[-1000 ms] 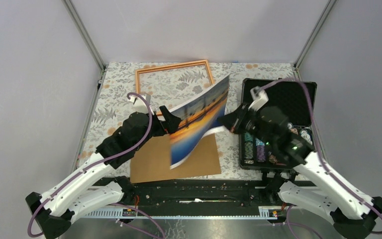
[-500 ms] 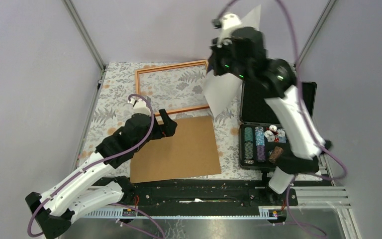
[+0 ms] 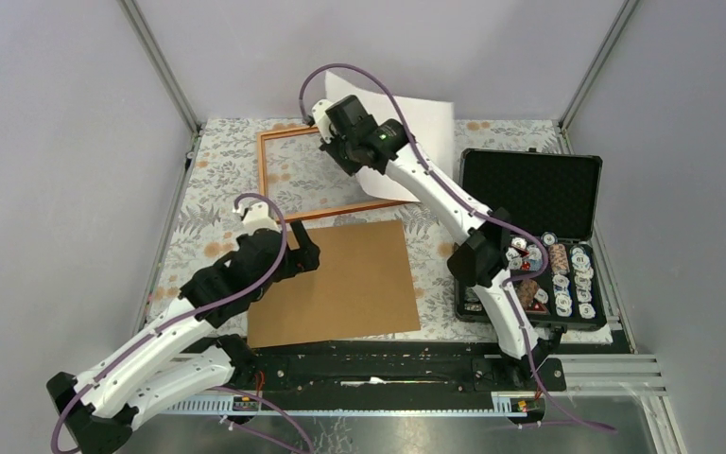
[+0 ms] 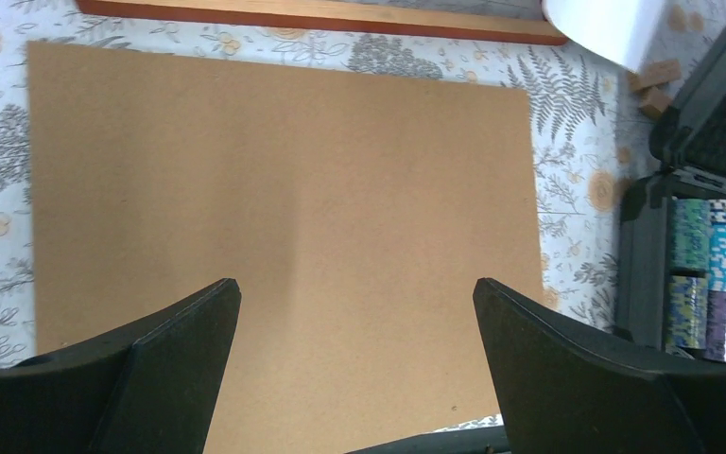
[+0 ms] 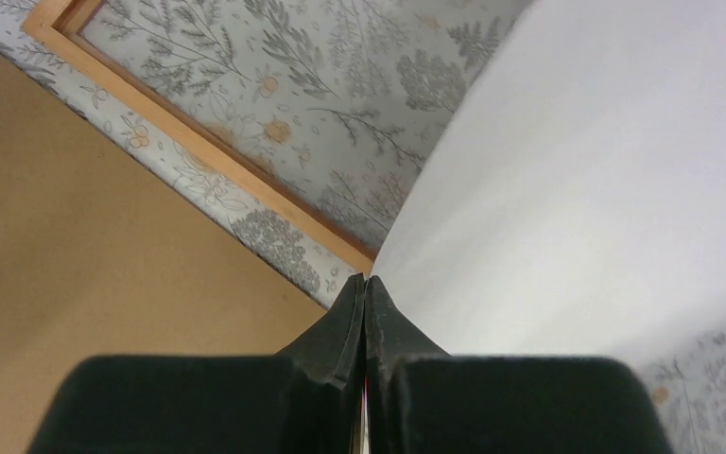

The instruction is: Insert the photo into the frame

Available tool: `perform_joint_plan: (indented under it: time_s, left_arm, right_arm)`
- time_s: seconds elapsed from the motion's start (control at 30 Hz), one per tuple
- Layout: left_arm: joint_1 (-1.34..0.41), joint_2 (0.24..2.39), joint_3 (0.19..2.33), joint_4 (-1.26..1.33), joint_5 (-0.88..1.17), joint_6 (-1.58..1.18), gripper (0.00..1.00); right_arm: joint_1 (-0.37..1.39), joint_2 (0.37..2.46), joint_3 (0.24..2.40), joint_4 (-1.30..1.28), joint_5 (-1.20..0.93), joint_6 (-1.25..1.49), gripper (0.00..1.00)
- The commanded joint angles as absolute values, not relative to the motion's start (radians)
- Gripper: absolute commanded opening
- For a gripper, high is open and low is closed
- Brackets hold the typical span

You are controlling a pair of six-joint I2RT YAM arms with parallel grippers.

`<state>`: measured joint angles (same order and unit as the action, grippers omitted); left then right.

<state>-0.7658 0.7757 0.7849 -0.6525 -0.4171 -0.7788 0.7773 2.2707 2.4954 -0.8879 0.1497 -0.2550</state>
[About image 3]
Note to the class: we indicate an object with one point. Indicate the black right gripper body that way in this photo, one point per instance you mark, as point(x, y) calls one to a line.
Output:
point(339, 150)

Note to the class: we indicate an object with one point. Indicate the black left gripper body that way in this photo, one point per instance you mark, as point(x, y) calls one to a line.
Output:
point(280, 274)

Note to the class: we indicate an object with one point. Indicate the clear plastic sheet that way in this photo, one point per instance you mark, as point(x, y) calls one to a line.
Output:
point(302, 178)

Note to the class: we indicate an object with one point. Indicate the orange wooden picture frame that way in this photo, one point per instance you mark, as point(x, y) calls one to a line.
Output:
point(292, 130)

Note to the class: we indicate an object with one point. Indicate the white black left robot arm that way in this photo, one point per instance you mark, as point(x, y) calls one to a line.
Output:
point(102, 406)

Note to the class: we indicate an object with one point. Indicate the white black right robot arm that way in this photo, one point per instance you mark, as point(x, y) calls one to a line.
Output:
point(480, 260)

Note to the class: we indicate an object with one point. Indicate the brown cardboard backing board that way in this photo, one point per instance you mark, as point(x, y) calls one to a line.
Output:
point(362, 287)

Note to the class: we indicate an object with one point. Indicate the black poker chip case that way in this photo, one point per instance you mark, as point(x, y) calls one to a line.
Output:
point(552, 197)

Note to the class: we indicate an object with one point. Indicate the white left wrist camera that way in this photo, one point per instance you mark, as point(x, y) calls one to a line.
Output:
point(257, 217)

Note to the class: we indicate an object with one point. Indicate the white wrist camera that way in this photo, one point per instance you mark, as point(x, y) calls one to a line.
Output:
point(257, 217)
point(322, 121)

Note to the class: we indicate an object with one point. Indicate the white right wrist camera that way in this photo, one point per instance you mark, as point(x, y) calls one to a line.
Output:
point(322, 121)

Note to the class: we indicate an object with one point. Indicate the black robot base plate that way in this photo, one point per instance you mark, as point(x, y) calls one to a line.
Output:
point(383, 375)

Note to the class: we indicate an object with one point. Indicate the aluminium rail frame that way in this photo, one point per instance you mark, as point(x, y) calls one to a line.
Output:
point(565, 376)

